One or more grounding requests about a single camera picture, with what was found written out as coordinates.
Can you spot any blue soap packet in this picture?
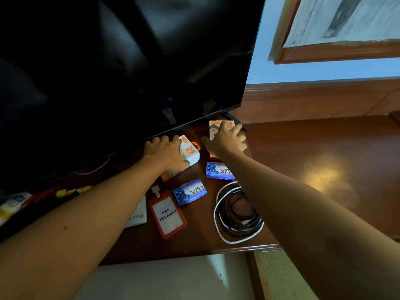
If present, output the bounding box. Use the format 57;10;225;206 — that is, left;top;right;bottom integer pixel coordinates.
205;161;235;181
172;178;208;207

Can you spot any black and white cable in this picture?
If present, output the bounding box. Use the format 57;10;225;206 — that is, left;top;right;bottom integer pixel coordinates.
213;181;265;245

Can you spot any black flat television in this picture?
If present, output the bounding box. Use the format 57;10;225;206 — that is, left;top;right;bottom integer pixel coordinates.
0;0;266;191

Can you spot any white and yellow cream tube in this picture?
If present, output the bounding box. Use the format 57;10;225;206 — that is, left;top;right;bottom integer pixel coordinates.
0;191;33;227

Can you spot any wooden drawer with white bottom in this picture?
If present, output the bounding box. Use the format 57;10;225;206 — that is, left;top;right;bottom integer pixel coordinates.
73;251;266;300

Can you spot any person's left hand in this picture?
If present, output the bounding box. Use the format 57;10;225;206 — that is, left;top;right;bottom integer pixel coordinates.
142;135;190;175

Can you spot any person's right forearm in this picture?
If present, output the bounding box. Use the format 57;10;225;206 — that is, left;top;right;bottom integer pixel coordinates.
218;151;400;300

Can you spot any low wooden side desk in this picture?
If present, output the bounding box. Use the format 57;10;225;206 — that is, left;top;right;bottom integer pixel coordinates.
245;115;400;241

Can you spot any white box with green stripe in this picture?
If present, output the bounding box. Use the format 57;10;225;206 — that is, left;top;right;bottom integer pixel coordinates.
125;195;148;228

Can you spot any orange badge holder with lanyard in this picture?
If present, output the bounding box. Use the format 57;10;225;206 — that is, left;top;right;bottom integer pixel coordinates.
30;184;188;240

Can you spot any person's left forearm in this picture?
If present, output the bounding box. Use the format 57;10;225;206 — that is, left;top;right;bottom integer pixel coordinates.
0;157;171;300

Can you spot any yellow glue stick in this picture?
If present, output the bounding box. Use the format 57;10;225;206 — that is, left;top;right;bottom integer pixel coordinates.
55;185;94;198

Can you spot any person's right hand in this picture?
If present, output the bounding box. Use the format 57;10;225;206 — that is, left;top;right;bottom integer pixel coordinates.
201;120;248;160

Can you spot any orange and white charger box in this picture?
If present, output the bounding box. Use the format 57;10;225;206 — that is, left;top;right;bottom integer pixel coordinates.
160;135;201;182
208;119;235;160

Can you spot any thin white cable under television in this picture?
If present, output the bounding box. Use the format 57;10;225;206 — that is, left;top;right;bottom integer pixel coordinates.
74;156;112;176

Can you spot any wooden framed picture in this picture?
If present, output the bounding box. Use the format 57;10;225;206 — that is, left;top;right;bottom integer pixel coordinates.
268;0;400;65

